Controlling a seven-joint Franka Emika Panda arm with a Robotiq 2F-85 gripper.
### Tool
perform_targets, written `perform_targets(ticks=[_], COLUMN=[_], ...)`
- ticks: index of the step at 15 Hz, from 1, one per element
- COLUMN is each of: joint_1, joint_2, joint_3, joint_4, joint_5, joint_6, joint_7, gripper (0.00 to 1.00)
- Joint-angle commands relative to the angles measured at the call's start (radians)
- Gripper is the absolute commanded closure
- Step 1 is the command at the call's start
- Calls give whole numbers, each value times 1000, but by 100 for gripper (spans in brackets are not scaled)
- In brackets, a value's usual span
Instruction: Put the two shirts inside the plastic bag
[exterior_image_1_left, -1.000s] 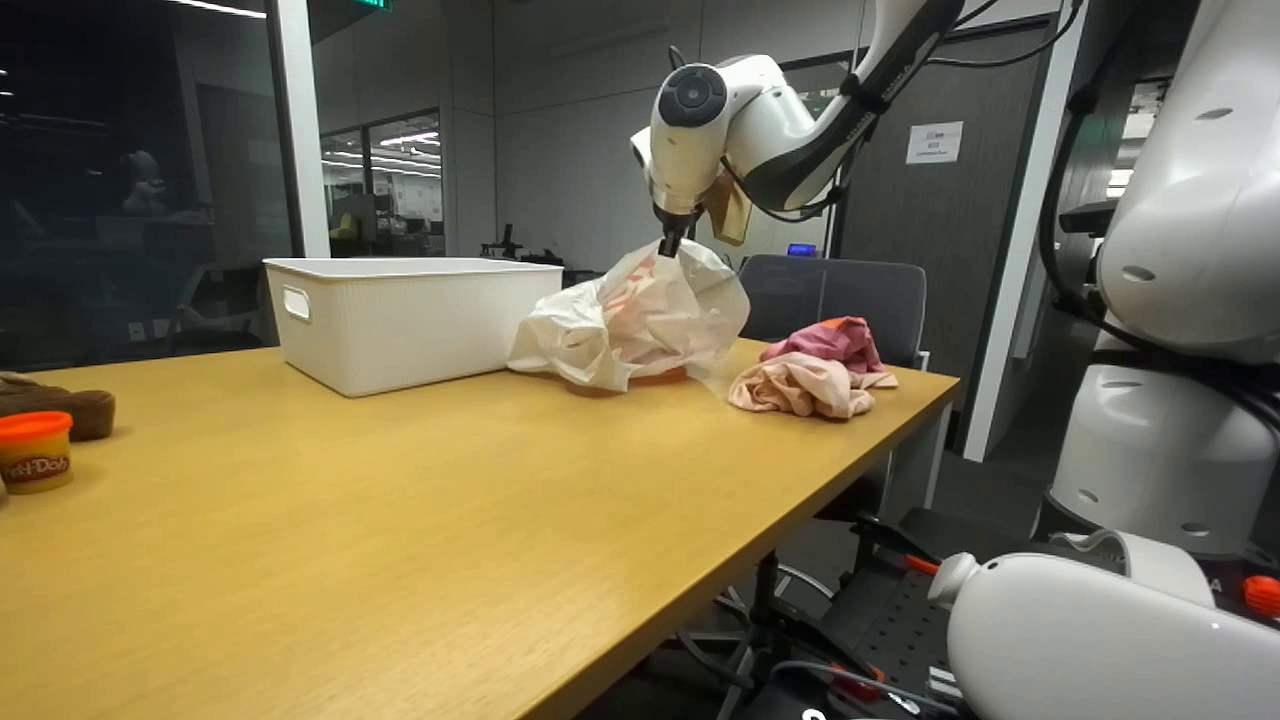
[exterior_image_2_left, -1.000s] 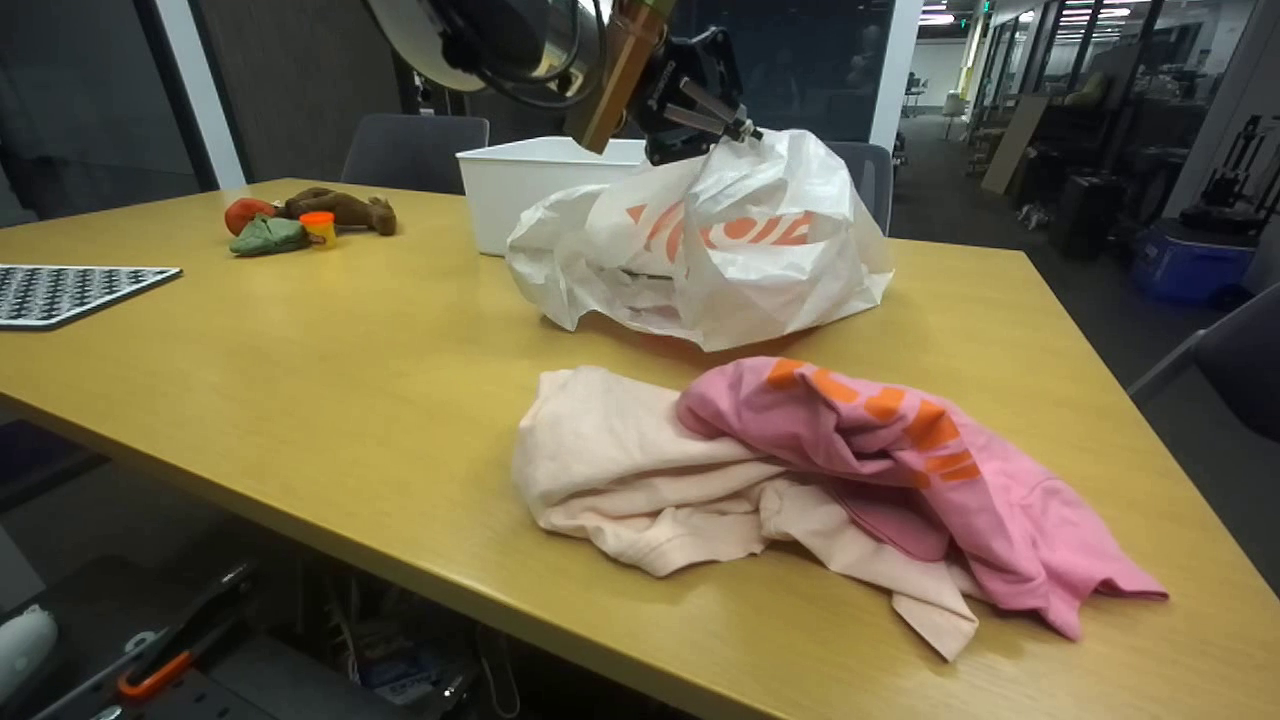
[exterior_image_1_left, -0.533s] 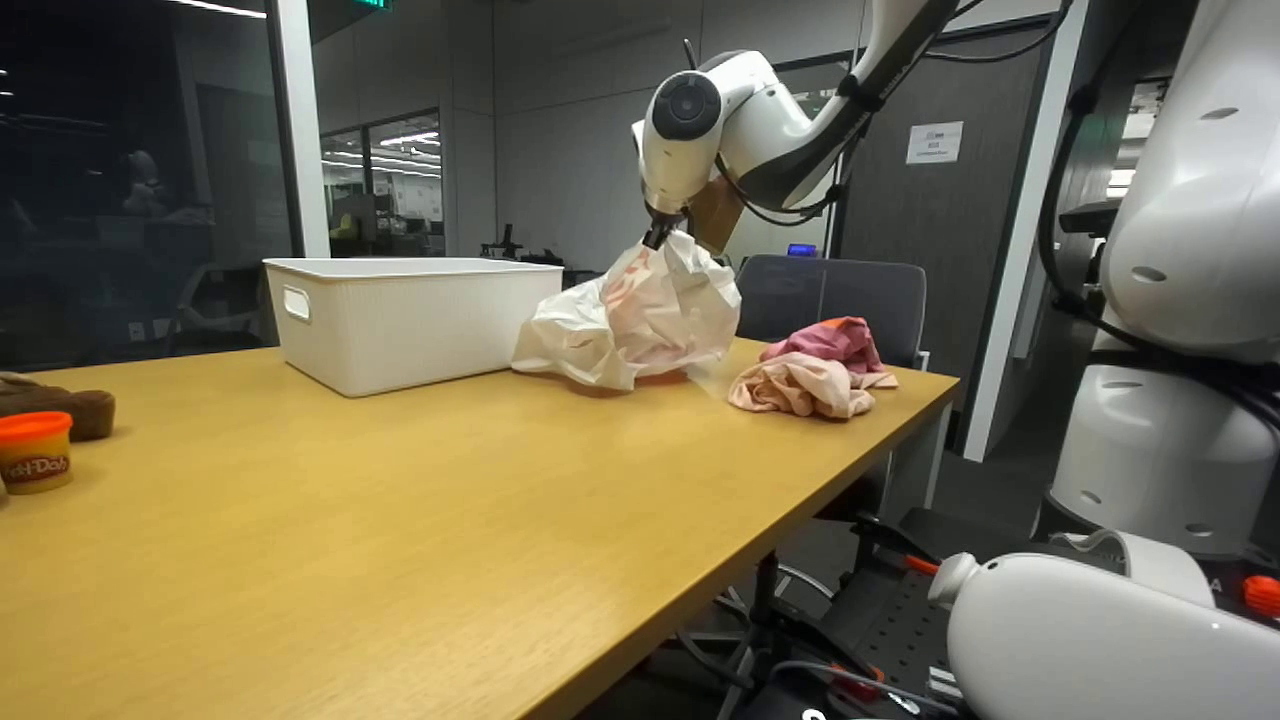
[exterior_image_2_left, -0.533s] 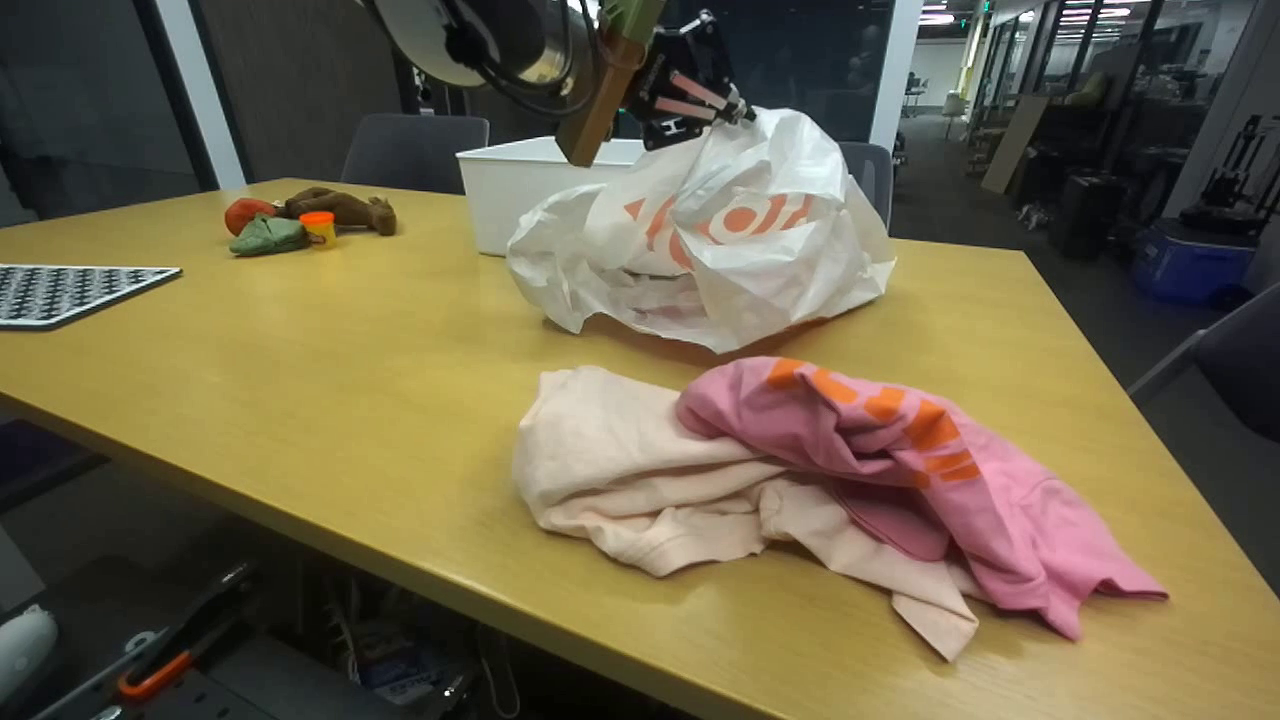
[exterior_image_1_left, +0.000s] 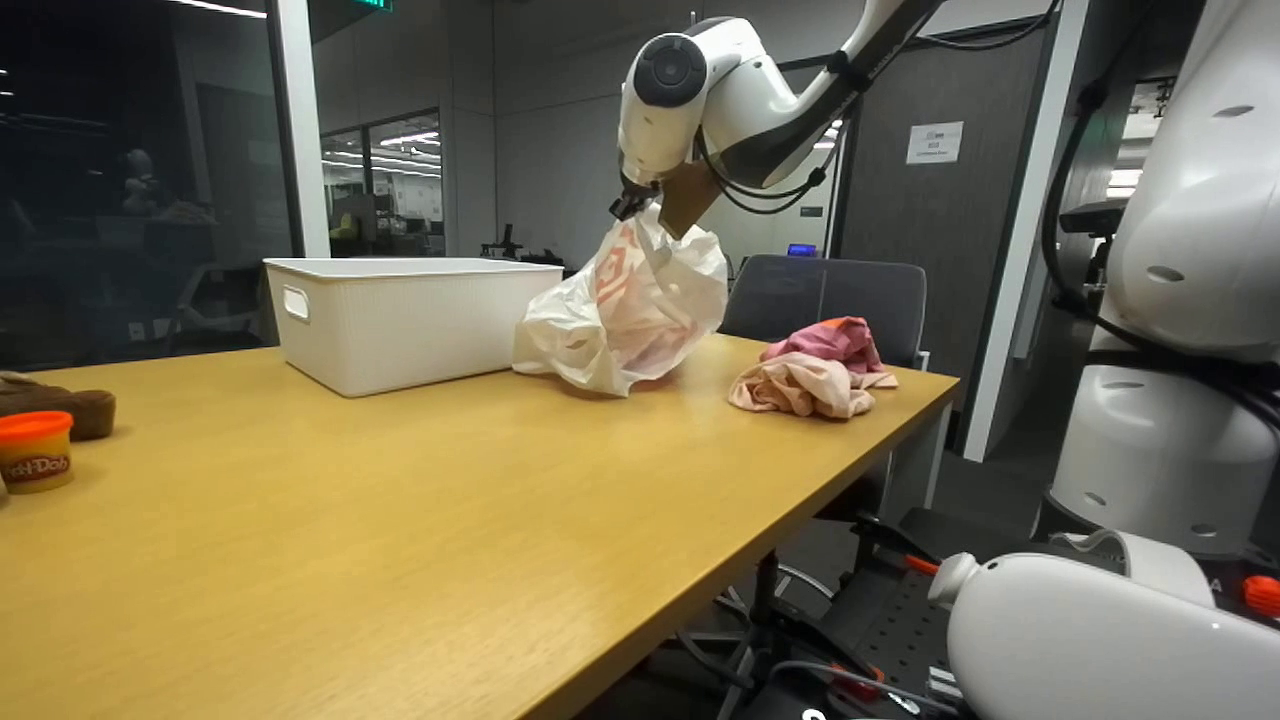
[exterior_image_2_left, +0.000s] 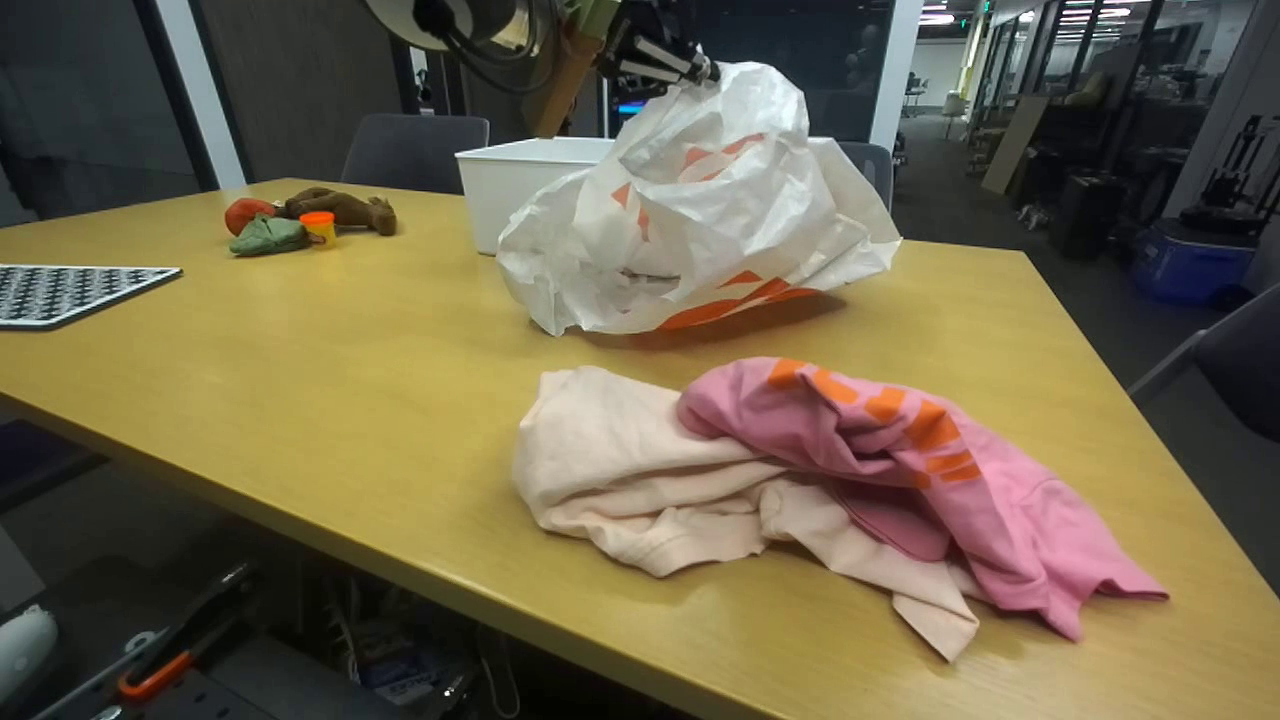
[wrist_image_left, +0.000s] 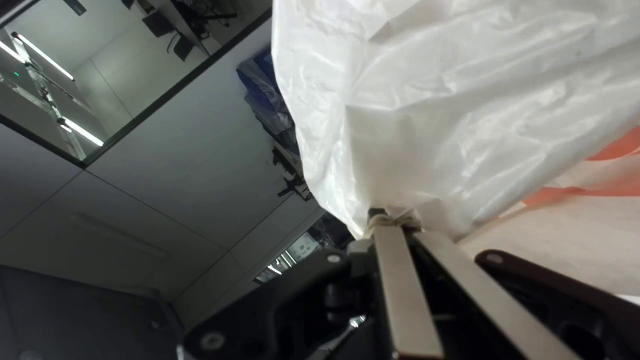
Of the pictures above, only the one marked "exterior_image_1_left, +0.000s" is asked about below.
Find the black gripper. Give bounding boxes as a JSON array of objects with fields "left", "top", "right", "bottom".
[{"left": 609, "top": 188, "right": 656, "bottom": 221}]

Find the white plastic bag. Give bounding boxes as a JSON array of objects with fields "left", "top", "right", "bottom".
[{"left": 511, "top": 205, "right": 728, "bottom": 398}]

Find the light pink shirt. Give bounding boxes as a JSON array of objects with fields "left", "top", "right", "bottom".
[{"left": 728, "top": 352, "right": 898, "bottom": 420}]

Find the magenta pink shirt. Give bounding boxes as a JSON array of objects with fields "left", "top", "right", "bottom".
[{"left": 776, "top": 315, "right": 878, "bottom": 374}]

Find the white foreground robot link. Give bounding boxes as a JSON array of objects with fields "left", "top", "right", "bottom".
[{"left": 926, "top": 552, "right": 1280, "bottom": 720}]

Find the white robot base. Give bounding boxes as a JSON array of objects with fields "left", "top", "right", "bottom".
[{"left": 1049, "top": 0, "right": 1280, "bottom": 561}]

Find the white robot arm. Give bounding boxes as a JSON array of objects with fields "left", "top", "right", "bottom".
[{"left": 609, "top": 0, "right": 942, "bottom": 221}]

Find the grey office chair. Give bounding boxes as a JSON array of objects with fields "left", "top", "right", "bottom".
[{"left": 724, "top": 255, "right": 926, "bottom": 368}]

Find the white plastic storage bin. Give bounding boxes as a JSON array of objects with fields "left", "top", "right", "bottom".
[{"left": 265, "top": 255, "right": 558, "bottom": 398}]

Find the paper sign on door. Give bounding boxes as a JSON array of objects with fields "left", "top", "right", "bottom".
[{"left": 904, "top": 122, "right": 965, "bottom": 167}]

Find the orange play dough tub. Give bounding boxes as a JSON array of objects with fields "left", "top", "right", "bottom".
[{"left": 0, "top": 414, "right": 70, "bottom": 490}]

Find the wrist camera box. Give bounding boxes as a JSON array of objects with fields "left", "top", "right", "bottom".
[{"left": 658, "top": 160, "right": 718, "bottom": 237}]

